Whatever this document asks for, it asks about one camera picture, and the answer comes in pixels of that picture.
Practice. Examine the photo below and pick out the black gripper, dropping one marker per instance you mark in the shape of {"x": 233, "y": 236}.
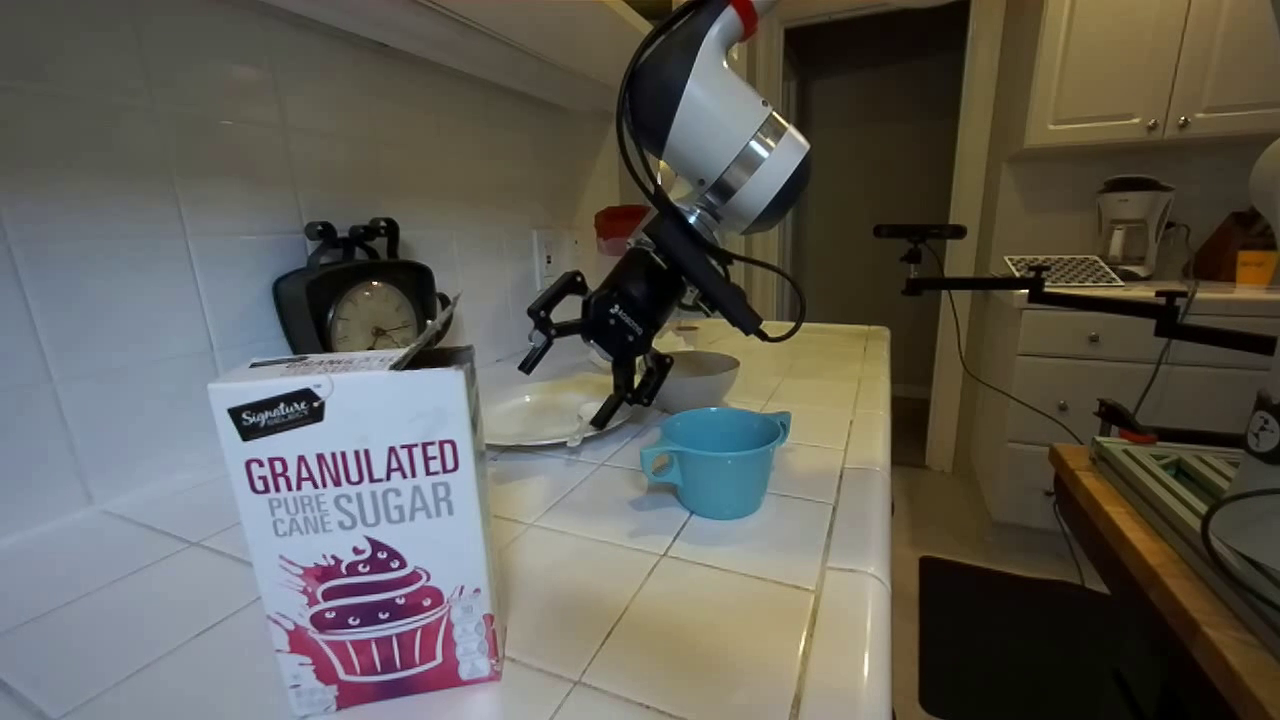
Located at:
{"x": 624, "y": 306}

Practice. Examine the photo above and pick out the white plate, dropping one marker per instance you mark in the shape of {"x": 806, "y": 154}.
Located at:
{"x": 533, "y": 412}

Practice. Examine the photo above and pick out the teal plastic cup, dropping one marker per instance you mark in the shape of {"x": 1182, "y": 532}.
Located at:
{"x": 722, "y": 467}

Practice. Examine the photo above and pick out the black kitchen scale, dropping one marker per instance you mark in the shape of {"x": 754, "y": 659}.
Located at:
{"x": 357, "y": 311}

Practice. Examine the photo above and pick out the granulated sugar box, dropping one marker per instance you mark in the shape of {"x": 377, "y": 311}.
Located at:
{"x": 352, "y": 532}

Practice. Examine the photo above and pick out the white drawer cabinet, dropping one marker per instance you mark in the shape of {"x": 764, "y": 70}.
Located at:
{"x": 1054, "y": 374}

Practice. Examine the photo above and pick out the white grid tray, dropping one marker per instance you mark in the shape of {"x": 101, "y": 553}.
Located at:
{"x": 1065, "y": 270}

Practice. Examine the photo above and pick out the black floor mat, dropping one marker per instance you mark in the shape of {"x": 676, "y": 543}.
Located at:
{"x": 1025, "y": 640}

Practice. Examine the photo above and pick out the white coffee maker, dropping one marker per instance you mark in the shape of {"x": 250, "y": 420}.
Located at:
{"x": 1132, "y": 225}

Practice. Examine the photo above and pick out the black red clamp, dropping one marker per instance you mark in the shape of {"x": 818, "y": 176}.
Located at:
{"x": 1161, "y": 426}

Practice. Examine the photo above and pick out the grey green device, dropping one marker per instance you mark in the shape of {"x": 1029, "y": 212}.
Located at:
{"x": 1174, "y": 484}

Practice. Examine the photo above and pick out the wooden table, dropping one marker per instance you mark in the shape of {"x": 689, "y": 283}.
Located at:
{"x": 1161, "y": 562}

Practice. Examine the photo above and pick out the white upper cabinet doors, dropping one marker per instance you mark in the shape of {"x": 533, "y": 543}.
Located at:
{"x": 1146, "y": 67}

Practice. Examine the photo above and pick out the wooden knife block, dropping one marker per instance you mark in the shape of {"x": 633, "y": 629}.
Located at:
{"x": 1234, "y": 244}

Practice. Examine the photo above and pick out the white wall outlet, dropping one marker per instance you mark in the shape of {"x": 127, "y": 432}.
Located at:
{"x": 546, "y": 254}

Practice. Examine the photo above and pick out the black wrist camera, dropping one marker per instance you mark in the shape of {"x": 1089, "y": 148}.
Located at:
{"x": 707, "y": 273}

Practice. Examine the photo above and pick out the white wall cabinet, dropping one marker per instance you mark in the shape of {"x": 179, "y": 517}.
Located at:
{"x": 533, "y": 42}

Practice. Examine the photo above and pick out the black bar camera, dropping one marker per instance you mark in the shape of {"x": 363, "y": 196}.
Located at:
{"x": 920, "y": 234}

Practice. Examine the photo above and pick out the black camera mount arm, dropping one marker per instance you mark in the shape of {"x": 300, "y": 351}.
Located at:
{"x": 1105, "y": 306}

